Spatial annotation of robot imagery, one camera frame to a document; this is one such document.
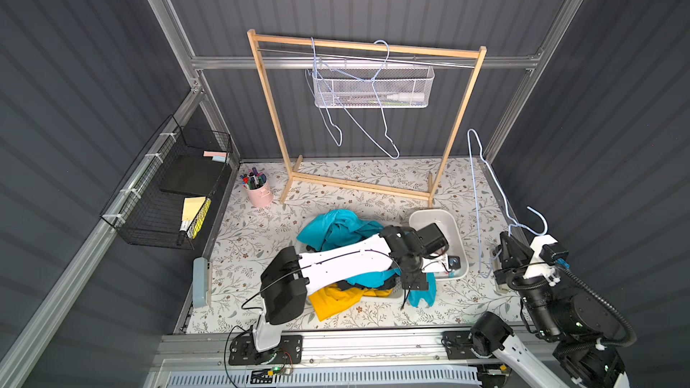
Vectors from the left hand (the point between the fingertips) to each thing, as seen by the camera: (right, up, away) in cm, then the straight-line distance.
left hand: (421, 267), depth 75 cm
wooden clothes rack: (-44, +27, +39) cm, 65 cm away
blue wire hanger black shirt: (-11, +55, +19) cm, 59 cm away
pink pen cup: (-54, +23, +22) cm, 63 cm away
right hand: (+16, +12, -18) cm, 26 cm away
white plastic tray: (+16, +9, +21) cm, 28 cm away
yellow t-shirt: (-25, -8, -4) cm, 26 cm away
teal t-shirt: (-26, +11, 0) cm, 28 cm away
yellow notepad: (-57, +17, -13) cm, 60 cm away
